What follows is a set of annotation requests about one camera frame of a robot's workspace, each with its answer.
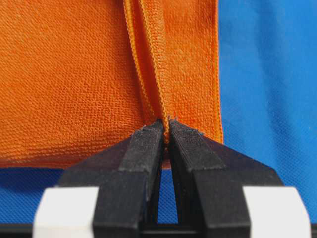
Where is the blue table cloth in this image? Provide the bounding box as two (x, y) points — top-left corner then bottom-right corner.
(0, 0), (317, 225)

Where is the orange towel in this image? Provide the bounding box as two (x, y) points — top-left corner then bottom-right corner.
(0, 0), (223, 168)

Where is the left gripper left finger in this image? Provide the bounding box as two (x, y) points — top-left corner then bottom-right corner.
(33, 120), (164, 238)

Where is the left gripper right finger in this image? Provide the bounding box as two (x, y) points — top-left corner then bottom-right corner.
(169, 120), (310, 238)

